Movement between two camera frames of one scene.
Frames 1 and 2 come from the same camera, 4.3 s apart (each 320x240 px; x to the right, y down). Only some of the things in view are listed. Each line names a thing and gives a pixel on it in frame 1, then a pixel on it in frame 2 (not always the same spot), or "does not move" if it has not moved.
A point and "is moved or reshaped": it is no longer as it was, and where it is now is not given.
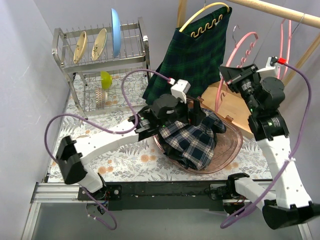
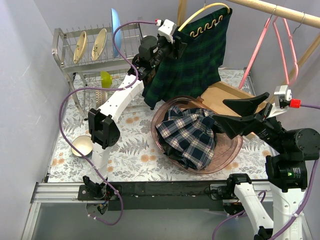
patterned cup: [101, 97] does not move
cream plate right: [99, 44] does not move
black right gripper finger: [231, 73] → [245, 107]
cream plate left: [79, 47] does not move
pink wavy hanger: [242, 58] → [263, 31]
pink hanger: [290, 36] is moved or reshaped
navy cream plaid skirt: [191, 146] does not move
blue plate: [116, 32] does not move
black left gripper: [191, 115] → [179, 45]
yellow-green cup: [106, 80] does not move
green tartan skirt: [192, 63] does not move
